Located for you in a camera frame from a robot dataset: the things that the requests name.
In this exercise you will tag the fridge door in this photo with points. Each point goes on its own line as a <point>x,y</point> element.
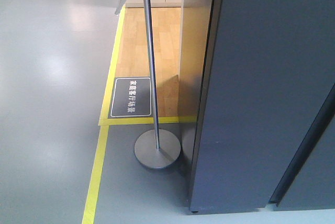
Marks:
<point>269,74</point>

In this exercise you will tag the dark grey side-by-side fridge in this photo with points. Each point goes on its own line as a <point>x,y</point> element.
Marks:
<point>308,182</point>

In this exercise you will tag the dark floor label sign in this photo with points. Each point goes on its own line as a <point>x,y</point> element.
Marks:
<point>131,97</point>

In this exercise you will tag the silver sign stand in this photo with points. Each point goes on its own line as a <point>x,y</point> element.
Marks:
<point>155,149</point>

